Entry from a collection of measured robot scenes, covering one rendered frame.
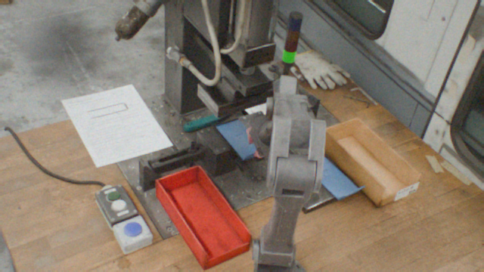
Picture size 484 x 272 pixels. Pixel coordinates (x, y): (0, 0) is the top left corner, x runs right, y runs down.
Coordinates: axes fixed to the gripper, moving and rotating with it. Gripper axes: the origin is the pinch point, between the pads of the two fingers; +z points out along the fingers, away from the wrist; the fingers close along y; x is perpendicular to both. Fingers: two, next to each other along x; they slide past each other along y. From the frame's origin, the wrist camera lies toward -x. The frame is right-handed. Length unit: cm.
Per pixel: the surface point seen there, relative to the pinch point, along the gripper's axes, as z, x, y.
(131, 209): 8.3, 32.4, -2.6
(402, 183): -1.1, -35.2, -22.1
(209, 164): 10.7, 8.4, 2.0
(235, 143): 4.7, 2.1, 3.9
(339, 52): 32, -64, 29
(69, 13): 207, -31, 162
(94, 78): 173, -20, 101
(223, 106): -8.8, 7.8, 10.2
